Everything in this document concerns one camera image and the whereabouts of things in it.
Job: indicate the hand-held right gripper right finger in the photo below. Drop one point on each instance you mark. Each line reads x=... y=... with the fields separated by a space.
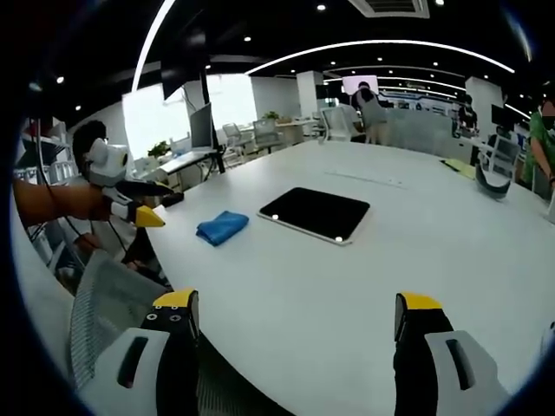
x=442 y=364

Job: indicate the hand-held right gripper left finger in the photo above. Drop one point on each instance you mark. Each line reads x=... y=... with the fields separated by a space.
x=143 y=359

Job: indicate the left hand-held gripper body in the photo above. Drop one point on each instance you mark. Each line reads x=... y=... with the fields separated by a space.
x=105 y=167

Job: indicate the blue cleaning cloth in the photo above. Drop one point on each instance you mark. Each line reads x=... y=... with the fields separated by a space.
x=222 y=227

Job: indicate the black tablet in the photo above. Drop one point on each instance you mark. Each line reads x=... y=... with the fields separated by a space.
x=315 y=214

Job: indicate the green potted plant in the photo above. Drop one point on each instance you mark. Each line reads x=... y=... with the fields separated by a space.
x=158 y=149
x=272 y=115

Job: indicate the grey mesh office chair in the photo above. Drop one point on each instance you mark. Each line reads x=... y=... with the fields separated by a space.
x=108 y=312

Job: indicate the black monitor pole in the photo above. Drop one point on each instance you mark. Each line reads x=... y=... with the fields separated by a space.
x=212 y=125

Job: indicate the white mesh office chair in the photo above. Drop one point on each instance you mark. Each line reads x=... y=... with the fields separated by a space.
x=234 y=135
x=505 y=151
x=336 y=123
x=265 y=133

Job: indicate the hanging black ceiling panel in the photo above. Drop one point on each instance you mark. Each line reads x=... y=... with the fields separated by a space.
x=182 y=56

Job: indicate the grey curved headband device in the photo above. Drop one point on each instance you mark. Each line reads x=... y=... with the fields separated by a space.
x=492 y=186

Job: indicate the yellow paper sheet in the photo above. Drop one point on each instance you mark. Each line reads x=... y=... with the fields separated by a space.
x=459 y=168

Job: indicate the ceiling air vent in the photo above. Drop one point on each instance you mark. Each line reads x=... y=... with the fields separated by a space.
x=392 y=7

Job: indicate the wall display screen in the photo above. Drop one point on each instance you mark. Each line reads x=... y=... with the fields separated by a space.
x=360 y=83

